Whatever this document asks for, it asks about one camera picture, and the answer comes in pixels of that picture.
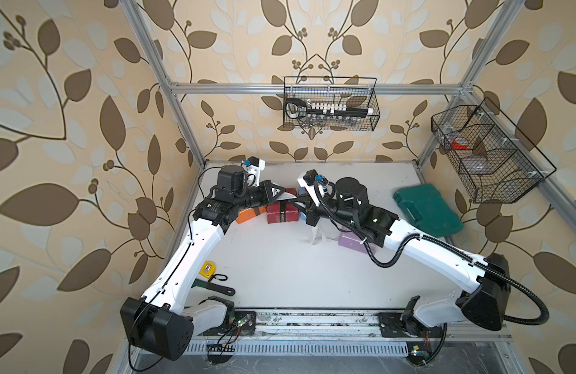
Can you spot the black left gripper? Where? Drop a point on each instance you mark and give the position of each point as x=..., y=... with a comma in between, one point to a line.
x=263, y=188

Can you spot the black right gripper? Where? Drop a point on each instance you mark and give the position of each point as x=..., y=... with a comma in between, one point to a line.
x=312, y=210

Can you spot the white satin ribbon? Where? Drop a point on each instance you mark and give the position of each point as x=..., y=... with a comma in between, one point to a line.
x=320, y=233

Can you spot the purple gift box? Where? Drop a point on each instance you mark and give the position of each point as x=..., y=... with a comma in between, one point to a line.
x=351, y=241

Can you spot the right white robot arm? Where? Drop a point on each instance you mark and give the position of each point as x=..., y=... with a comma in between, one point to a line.
x=451, y=285

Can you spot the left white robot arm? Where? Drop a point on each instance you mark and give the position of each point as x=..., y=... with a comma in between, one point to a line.
x=159, y=321

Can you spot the dark red gift box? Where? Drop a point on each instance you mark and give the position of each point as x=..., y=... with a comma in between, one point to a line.
x=282, y=211

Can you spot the orange gift box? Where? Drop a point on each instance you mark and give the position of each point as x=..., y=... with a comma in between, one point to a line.
x=248, y=214

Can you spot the yellow tape measure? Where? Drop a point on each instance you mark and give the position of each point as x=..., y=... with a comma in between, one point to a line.
x=208, y=270

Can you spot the green plastic tool case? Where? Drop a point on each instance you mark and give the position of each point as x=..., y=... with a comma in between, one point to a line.
x=424, y=207

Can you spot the red item in basket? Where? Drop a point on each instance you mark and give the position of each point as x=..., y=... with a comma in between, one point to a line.
x=460, y=144

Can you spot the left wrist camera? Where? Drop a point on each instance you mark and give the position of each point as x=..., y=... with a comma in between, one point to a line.
x=253, y=166

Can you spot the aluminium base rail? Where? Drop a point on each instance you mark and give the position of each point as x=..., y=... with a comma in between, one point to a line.
x=321, y=333

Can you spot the black wire side basket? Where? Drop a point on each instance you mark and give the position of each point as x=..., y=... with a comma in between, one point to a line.
x=502, y=163

